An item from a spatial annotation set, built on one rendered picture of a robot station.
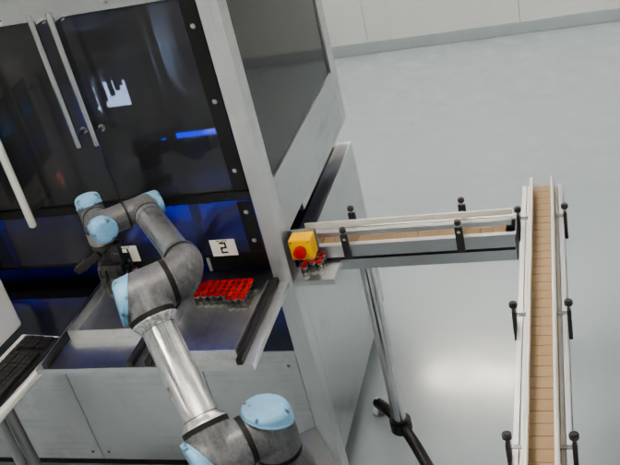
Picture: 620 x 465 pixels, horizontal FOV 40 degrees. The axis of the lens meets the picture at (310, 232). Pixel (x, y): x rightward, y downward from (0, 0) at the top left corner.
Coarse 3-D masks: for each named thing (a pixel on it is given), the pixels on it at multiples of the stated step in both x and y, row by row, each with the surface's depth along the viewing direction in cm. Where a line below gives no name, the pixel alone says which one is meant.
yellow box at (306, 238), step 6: (306, 228) 265; (312, 228) 264; (294, 234) 263; (300, 234) 262; (306, 234) 261; (312, 234) 261; (294, 240) 260; (300, 240) 259; (306, 240) 259; (312, 240) 261; (294, 246) 261; (306, 246) 260; (312, 246) 260; (318, 246) 266; (306, 252) 261; (312, 252) 261; (294, 258) 263; (306, 258) 262; (312, 258) 262
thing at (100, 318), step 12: (96, 300) 282; (108, 300) 283; (84, 312) 275; (96, 312) 278; (108, 312) 276; (72, 324) 268; (84, 324) 273; (96, 324) 272; (108, 324) 270; (120, 324) 268; (72, 336) 266; (84, 336) 265; (96, 336) 264; (108, 336) 263; (120, 336) 262; (132, 336) 261
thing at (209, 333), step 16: (192, 304) 269; (256, 304) 256; (176, 320) 261; (192, 320) 262; (208, 320) 260; (224, 320) 258; (240, 320) 256; (192, 336) 254; (208, 336) 253; (224, 336) 251; (240, 336) 249; (192, 352) 243; (208, 352) 241; (224, 352) 240
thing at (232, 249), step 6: (210, 240) 267; (216, 240) 267; (222, 240) 266; (228, 240) 266; (210, 246) 269; (216, 246) 268; (222, 246) 268; (228, 246) 267; (234, 246) 266; (216, 252) 269; (228, 252) 268; (234, 252) 268
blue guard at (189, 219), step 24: (72, 216) 275; (168, 216) 266; (192, 216) 264; (216, 216) 262; (240, 216) 260; (0, 240) 287; (24, 240) 285; (48, 240) 282; (72, 240) 280; (144, 240) 273; (192, 240) 269; (240, 240) 265; (0, 264) 293; (24, 264) 291; (48, 264) 288
